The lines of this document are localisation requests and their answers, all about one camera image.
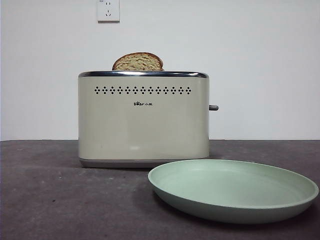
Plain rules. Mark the cream two-slot toaster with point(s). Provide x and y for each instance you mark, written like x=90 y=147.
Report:
x=140 y=130

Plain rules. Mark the grey toaster lever knob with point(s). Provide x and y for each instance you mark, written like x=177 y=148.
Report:
x=214 y=107

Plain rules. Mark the large toast bread slice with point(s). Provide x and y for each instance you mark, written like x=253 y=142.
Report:
x=137 y=62

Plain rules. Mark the white wall power socket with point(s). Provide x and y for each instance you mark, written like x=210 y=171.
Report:
x=108 y=15

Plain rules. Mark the pale green round plate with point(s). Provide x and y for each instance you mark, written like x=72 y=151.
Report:
x=232 y=207

